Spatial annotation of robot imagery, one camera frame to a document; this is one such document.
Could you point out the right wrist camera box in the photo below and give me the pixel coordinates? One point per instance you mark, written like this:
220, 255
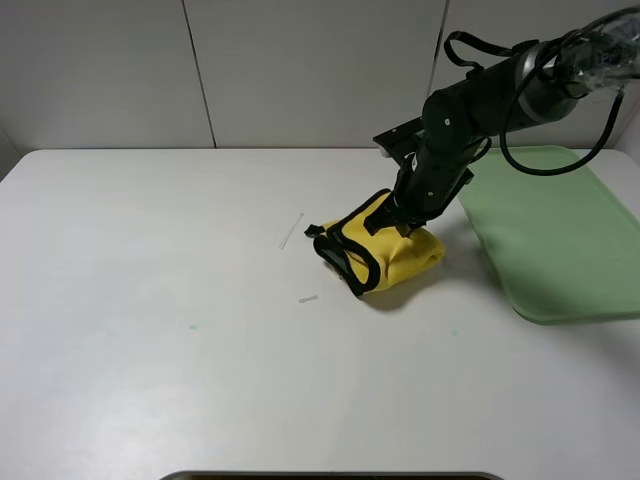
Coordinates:
401, 141

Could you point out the light green plastic tray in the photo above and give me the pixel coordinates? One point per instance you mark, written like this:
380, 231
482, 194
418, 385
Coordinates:
563, 248

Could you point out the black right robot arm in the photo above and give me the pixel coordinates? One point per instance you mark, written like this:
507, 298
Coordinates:
530, 84

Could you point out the yellow towel with black trim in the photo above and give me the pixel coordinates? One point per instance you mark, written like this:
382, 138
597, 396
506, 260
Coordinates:
370, 263

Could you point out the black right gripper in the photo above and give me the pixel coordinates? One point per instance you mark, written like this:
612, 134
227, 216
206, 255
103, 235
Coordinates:
426, 183

